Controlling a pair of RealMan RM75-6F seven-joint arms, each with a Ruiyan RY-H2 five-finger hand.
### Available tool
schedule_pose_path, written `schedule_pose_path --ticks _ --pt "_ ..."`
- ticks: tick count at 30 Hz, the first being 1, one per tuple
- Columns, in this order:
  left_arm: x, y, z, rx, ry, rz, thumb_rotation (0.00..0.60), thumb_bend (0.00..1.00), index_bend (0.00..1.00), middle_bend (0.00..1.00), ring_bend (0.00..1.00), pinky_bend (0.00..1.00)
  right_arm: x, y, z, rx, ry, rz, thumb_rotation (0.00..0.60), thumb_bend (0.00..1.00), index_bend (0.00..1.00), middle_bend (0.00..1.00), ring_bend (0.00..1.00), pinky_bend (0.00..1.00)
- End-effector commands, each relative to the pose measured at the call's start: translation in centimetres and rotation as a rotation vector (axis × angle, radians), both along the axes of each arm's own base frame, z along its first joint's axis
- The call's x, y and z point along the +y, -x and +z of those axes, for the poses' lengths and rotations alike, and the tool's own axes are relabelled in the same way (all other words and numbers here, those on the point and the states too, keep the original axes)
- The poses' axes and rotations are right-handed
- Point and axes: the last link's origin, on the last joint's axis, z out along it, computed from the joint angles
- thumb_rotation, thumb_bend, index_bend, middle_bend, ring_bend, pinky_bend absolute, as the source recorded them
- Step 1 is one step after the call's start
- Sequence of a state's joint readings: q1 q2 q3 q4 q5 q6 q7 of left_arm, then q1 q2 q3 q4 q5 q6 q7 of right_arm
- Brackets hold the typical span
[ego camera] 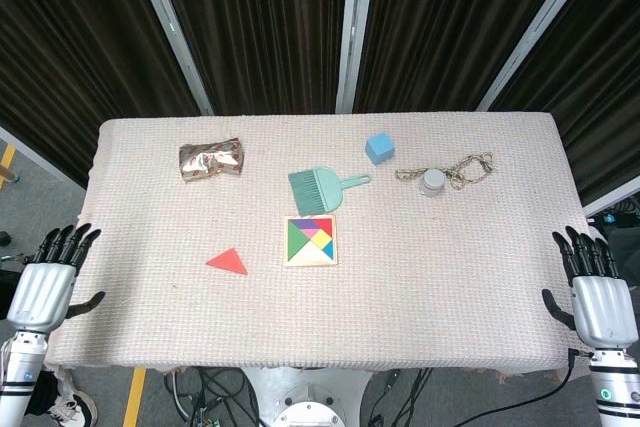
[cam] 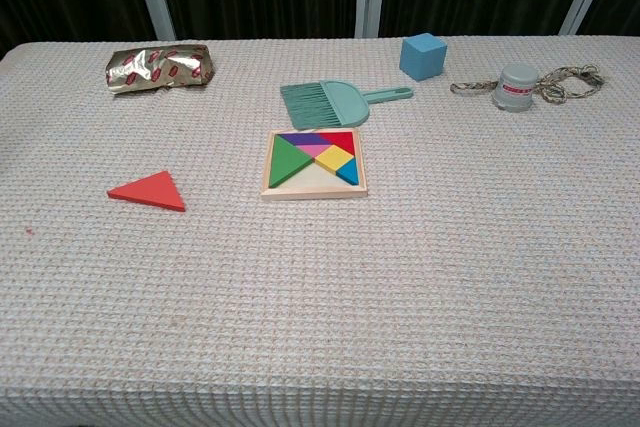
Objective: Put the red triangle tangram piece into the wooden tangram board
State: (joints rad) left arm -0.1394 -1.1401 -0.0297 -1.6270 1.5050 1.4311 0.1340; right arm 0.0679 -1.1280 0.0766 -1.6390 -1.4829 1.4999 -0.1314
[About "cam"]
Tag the purple parallelogram tangram piece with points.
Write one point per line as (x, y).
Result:
(302, 139)

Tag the teal hand brush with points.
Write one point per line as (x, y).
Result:
(307, 104)

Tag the red wooden tangram triangle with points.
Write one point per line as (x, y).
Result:
(342, 139)

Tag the blue triangular tangram piece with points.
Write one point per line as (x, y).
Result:
(350, 173)

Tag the yellow square tangram piece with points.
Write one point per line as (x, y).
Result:
(334, 158)

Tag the grey plastic cup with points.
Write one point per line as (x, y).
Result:
(516, 89)

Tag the gold foil snack bag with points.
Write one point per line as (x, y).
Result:
(160, 67)

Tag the pink wooden tangram triangle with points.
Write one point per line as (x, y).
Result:
(312, 151)

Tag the teal plastic dustpan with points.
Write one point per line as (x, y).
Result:
(352, 99)

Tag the red triangle tangram piece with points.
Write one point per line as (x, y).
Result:
(155, 192)

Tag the blue foam cube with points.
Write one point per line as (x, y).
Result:
(422, 57)

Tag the wooden tangram puzzle tray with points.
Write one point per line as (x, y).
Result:
(315, 194)

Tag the green wooden tangram triangle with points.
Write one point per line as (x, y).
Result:
(287, 162)

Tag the beige waffle tablecloth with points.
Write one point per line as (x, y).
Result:
(320, 297)

